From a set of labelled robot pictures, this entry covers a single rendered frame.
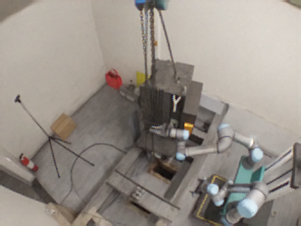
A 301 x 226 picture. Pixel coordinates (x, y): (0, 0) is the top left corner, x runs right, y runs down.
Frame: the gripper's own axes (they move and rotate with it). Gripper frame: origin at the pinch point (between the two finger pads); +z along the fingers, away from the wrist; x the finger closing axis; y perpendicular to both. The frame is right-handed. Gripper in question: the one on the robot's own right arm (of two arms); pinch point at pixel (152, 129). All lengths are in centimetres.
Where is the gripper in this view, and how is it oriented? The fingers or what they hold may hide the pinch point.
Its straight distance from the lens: 142.7
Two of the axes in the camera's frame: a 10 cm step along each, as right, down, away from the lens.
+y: 0.6, 6.5, 7.5
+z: -9.7, -1.5, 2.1
